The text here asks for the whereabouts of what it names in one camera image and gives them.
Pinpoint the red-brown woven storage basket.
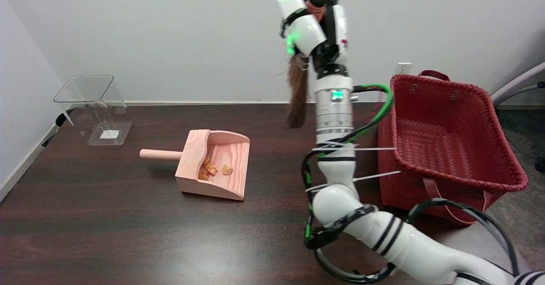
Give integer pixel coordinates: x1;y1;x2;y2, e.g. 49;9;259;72
377;70;529;226

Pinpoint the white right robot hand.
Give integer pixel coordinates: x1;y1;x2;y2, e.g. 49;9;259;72
277;0;350;79

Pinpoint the wooden dustpan with handle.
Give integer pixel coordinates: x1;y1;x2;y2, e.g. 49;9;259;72
140;129;251;202

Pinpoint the green and black cable bundle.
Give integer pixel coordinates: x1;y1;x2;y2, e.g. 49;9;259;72
301;83;394;251

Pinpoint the small brown bristle broom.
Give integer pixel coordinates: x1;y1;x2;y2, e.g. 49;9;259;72
279;0;339;129

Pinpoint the black cable loop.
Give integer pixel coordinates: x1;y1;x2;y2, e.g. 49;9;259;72
314;247;397;284

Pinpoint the clear plastic container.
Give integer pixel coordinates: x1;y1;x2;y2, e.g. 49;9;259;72
53;75;133;146

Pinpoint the thick black cable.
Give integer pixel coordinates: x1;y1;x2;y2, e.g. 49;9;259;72
407;199;521;277

